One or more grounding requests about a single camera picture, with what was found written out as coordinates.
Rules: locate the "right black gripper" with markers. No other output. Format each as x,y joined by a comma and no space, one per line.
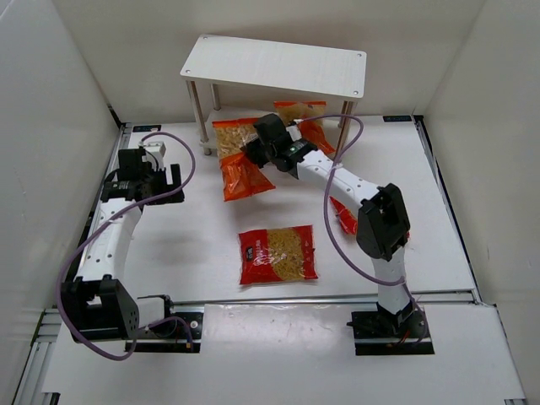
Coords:
256,148

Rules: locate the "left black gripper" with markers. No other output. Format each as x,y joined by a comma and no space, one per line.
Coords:
170,186

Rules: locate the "orange macaroni pasta bag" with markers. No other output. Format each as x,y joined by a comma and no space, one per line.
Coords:
312,130

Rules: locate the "red fusilli pasta bag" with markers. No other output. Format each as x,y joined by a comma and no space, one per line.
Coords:
270,256

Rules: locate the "red fusilli bag with labels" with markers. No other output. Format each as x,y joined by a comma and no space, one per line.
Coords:
350,217

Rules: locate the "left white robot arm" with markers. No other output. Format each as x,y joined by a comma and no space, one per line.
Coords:
96,301

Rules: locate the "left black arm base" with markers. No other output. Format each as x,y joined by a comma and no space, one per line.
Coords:
181,334

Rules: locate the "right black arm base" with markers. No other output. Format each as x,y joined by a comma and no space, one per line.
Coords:
373,336

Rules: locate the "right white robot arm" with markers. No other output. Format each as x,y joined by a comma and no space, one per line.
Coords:
306,162

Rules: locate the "white two-tier shelf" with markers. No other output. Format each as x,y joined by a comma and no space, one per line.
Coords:
262,64

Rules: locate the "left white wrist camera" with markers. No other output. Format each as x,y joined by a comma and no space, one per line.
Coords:
156,149

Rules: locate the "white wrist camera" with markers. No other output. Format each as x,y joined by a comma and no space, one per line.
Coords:
294,131
156,149

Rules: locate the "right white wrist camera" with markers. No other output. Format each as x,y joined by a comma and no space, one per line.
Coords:
294,131

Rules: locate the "aluminium rail at table edge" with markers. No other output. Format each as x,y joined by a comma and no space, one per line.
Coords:
462,297

